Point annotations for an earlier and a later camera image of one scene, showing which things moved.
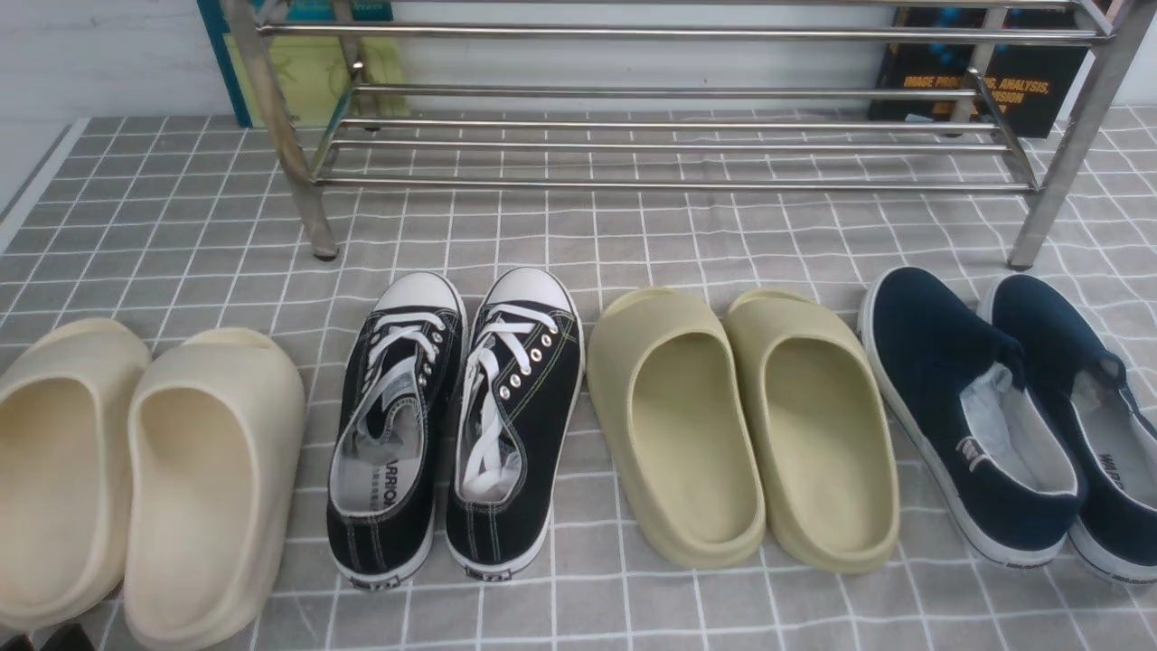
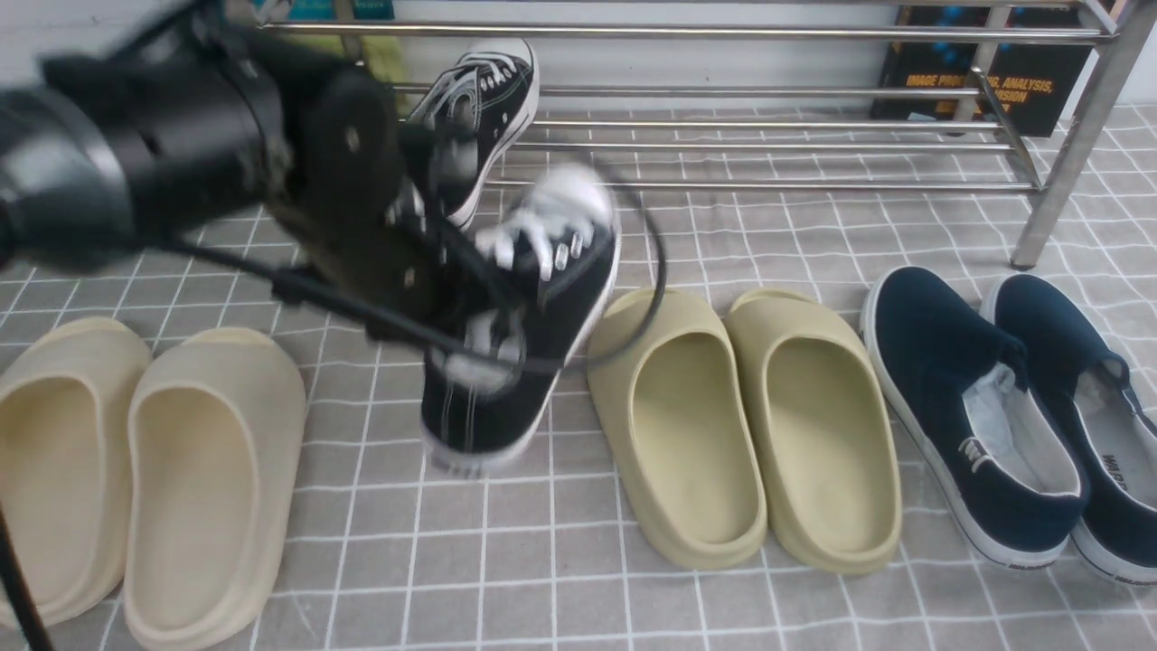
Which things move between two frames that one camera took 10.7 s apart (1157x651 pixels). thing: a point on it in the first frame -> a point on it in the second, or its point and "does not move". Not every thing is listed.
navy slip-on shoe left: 955,382 does not move
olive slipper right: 815,425 does not move
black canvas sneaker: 520,389 -> 545,259
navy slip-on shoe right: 1072,364 does not move
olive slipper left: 672,409 does not move
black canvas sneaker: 399,415 -> 494,88
